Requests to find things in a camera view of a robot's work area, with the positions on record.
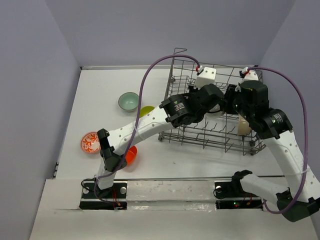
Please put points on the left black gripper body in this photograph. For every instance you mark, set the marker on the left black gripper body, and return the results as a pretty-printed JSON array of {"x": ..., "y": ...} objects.
[{"x": 192, "y": 90}]

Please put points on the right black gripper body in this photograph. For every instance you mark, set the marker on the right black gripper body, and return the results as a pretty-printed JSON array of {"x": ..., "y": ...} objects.
[{"x": 233, "y": 103}]

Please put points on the white ceramic bowl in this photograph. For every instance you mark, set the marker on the white ceramic bowl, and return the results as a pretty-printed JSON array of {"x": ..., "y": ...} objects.
[
  {"x": 215, "y": 112},
  {"x": 243, "y": 127}
]

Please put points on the orange patterned glass bowl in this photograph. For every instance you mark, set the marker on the orange patterned glass bowl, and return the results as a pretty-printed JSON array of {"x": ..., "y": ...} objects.
[{"x": 90, "y": 143}]

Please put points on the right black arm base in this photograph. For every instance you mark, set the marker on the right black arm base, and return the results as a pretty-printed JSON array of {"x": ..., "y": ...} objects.
[{"x": 229, "y": 198}]

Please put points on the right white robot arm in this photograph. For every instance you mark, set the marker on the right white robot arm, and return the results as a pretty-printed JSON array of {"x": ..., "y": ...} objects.
[{"x": 301, "y": 197}]

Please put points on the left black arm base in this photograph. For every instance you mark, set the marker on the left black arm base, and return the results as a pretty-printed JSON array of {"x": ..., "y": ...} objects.
[{"x": 110, "y": 199}]

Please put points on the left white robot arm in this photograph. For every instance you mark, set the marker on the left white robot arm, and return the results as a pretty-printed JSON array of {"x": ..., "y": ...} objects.
[{"x": 177, "y": 110}]

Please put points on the lime green bowl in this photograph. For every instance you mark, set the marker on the lime green bowl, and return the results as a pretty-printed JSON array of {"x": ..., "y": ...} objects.
[{"x": 146, "y": 110}]

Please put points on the celadon green ceramic bowl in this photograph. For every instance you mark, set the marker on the celadon green ceramic bowl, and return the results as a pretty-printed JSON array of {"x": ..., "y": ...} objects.
[{"x": 128, "y": 101}]

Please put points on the orange square plastic bowl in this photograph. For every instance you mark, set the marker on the orange square plastic bowl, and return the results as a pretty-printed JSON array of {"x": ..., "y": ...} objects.
[{"x": 131, "y": 155}]

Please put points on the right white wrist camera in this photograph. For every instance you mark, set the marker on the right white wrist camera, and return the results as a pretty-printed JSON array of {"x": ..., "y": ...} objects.
[{"x": 248, "y": 75}]

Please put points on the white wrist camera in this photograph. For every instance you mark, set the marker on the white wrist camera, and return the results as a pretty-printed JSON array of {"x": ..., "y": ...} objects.
[
  {"x": 248, "y": 75},
  {"x": 205, "y": 75}
]

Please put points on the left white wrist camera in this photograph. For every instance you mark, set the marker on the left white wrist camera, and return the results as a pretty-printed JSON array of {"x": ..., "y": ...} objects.
[{"x": 205, "y": 75}]

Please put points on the grey wire dish rack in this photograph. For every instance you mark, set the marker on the grey wire dish rack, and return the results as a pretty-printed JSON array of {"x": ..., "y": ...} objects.
[{"x": 217, "y": 129}]

